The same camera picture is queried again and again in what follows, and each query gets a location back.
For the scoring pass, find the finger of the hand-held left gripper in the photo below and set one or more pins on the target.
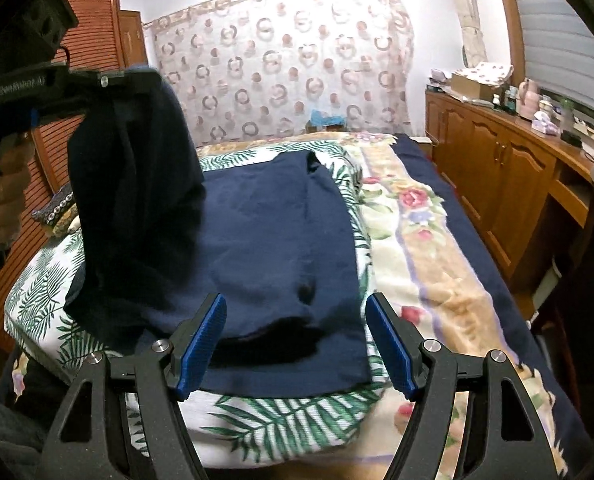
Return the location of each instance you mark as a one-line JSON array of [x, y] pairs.
[[59, 112], [104, 80]]

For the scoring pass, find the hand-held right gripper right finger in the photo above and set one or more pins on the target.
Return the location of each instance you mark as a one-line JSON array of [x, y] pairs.
[[392, 345]]

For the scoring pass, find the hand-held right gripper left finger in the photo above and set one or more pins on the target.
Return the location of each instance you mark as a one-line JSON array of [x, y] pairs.
[[202, 345]]

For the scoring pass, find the navy printed t-shirt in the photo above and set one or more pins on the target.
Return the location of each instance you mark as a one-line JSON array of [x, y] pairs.
[[257, 260]]

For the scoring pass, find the person's left hand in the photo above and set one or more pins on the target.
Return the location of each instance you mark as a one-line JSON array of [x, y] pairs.
[[2, 195]]

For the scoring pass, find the wooden louvred wardrobe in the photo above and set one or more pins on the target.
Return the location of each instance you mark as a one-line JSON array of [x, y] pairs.
[[94, 30]]

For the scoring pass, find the leaf printed bedsheet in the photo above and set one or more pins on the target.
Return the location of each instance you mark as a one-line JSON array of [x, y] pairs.
[[287, 415]]

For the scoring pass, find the tan folded cloth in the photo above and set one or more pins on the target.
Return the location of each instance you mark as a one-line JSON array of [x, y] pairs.
[[66, 225]]

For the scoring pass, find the navy blanket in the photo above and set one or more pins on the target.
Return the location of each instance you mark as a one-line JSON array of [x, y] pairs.
[[482, 240]]

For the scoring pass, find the wooden cabinet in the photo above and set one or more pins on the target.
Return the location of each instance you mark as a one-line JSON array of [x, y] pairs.
[[497, 175]]

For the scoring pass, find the person's dark clothing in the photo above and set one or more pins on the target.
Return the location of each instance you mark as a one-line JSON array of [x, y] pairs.
[[12, 425]]

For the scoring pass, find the blue crumpled item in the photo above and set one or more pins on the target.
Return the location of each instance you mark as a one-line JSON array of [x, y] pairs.
[[327, 119]]

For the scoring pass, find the cardboard box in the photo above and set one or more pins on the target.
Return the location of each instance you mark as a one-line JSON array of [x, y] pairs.
[[469, 87]]

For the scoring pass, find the lavender small item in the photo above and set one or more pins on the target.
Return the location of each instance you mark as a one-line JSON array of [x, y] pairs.
[[546, 124]]

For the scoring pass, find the pink vase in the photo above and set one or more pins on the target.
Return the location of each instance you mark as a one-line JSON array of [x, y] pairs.
[[529, 97]]

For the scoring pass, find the dotted white cloth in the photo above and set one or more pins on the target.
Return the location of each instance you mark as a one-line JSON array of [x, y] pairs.
[[492, 71]]

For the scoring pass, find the window blind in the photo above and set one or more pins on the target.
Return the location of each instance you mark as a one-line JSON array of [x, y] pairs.
[[552, 30]]

